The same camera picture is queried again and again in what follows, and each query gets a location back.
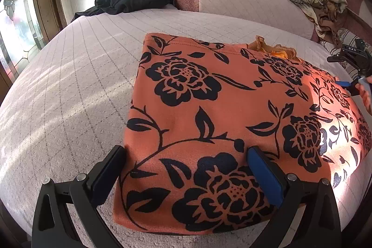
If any person's right hand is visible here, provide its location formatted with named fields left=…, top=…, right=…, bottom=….
left=360, top=80, right=372, bottom=115

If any orange black floral shirt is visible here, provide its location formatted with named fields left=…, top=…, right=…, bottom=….
left=113, top=32, right=372, bottom=237

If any striped floral pillow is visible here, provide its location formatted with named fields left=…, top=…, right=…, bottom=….
left=323, top=29, right=372, bottom=58

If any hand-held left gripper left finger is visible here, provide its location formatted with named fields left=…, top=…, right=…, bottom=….
left=31, top=145, right=127, bottom=248

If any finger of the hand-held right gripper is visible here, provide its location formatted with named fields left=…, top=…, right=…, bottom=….
left=335, top=79, right=362, bottom=97
left=327, top=54, right=348, bottom=63

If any brown garment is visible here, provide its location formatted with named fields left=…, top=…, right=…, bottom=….
left=315, top=0, right=350, bottom=49

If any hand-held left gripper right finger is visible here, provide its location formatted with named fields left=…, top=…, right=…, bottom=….
left=247, top=145, right=343, bottom=248

